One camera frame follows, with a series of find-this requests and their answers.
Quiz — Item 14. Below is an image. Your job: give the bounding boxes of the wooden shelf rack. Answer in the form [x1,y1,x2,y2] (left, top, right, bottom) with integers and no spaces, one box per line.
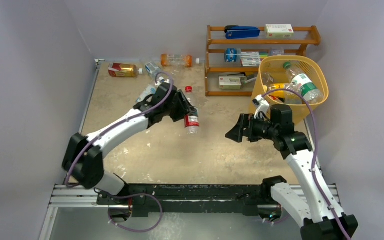
[204,25,322,97]

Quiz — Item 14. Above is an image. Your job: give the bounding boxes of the orange label bottle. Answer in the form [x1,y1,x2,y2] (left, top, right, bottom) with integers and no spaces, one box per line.
[160,54,202,68]

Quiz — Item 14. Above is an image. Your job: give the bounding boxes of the green label bottle green cap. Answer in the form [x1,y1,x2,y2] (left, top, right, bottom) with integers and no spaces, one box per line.
[283,61,324,104]

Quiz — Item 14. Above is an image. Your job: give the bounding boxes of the blue tape roll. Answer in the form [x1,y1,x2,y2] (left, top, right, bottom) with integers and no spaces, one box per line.
[224,48,242,63]

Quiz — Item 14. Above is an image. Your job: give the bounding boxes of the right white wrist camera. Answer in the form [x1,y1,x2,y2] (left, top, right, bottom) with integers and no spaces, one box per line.
[252,94,270,119]

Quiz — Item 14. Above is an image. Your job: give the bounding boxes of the white label bottle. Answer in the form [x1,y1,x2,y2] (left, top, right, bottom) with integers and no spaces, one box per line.
[136,84,157,103]

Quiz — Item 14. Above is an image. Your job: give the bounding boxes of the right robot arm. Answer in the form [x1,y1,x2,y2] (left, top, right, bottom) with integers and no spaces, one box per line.
[225,104,359,240]

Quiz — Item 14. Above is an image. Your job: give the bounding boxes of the yellow plastic bin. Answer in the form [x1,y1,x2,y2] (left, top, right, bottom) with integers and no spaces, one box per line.
[250,55,329,124]

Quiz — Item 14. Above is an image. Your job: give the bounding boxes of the white green box top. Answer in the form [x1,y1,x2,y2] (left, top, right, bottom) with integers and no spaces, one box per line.
[264,24,295,39]

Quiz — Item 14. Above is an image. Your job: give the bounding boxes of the white box lower shelf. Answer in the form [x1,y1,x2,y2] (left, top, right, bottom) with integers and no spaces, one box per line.
[218,76,242,90]

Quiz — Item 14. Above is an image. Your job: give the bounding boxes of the small clear jar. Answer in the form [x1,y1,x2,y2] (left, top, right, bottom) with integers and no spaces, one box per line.
[269,48,285,56]

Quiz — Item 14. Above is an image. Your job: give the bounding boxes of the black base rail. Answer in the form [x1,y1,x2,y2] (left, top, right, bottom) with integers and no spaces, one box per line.
[97,176,286,218]

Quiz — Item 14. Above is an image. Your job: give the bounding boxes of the blue stapler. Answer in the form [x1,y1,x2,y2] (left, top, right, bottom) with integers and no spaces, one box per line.
[224,25,261,40]

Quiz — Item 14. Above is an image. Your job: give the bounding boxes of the coloured marker pack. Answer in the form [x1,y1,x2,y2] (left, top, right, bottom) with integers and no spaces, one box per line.
[240,51,269,67]

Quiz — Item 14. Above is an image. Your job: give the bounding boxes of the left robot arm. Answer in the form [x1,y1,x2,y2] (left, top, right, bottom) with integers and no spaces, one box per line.
[62,83,196,205]

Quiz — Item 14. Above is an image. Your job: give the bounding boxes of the brown tea bottle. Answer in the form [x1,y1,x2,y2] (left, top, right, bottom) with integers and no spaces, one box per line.
[108,62,144,78]

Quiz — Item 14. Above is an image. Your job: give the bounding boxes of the red label bottle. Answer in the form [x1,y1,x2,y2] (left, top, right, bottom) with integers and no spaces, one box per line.
[184,86,200,134]

